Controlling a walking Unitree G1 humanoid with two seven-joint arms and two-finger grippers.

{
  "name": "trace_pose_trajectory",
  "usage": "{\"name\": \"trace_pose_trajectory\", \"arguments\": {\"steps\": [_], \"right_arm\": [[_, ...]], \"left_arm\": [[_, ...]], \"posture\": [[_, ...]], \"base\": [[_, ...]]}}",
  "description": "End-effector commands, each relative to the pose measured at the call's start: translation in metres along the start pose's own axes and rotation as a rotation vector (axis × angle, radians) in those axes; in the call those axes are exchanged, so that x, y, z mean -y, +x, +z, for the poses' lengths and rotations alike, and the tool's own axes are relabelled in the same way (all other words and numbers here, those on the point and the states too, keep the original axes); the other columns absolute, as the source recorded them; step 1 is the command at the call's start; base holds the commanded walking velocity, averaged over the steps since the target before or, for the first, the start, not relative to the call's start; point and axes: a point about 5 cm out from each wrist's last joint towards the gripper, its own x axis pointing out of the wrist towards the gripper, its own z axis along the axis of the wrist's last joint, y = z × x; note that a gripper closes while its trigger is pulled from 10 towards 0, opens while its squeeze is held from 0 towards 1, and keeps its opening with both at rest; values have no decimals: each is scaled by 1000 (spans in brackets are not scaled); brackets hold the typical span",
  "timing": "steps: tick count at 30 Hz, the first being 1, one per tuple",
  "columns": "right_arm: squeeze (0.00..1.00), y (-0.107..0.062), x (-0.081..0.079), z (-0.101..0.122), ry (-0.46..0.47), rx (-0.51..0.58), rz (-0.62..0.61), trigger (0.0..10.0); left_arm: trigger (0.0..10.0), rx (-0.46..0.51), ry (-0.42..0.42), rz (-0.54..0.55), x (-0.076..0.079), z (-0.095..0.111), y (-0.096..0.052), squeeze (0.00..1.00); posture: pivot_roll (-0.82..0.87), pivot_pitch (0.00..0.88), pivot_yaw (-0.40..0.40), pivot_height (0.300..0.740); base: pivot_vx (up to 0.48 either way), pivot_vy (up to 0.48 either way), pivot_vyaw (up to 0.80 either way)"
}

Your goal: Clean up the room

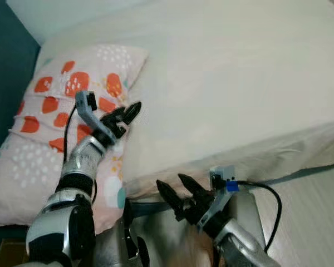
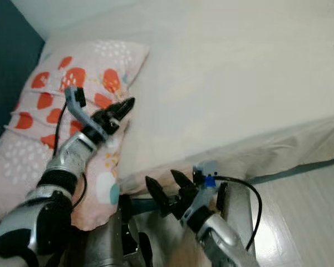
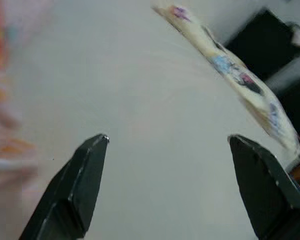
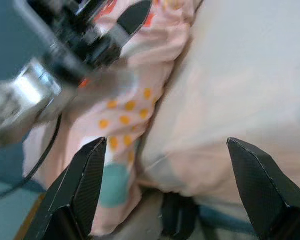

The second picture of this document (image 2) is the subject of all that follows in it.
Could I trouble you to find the beige sheeted bed mattress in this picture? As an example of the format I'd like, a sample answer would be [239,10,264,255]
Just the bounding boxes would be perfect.
[42,0,334,195]

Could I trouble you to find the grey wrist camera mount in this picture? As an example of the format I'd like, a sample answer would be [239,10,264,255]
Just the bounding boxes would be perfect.
[181,161,220,226]
[65,86,105,140]

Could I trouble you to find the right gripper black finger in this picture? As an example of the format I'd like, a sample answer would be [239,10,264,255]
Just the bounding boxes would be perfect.
[170,170,199,195]
[145,176,173,216]

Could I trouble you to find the pink pillow orange patches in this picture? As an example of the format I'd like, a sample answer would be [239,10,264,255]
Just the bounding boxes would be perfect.
[0,40,150,231]

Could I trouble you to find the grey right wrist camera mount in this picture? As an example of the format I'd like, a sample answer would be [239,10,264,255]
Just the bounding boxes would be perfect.
[181,161,220,226]

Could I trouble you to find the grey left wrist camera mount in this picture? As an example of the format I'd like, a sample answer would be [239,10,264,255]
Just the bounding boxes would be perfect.
[65,86,105,140]

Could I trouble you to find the teal upholstered headboard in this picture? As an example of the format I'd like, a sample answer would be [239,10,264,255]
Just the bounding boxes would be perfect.
[0,0,46,151]

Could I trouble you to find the grey left robot leg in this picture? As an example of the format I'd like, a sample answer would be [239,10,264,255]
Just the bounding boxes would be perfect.
[78,195,154,267]

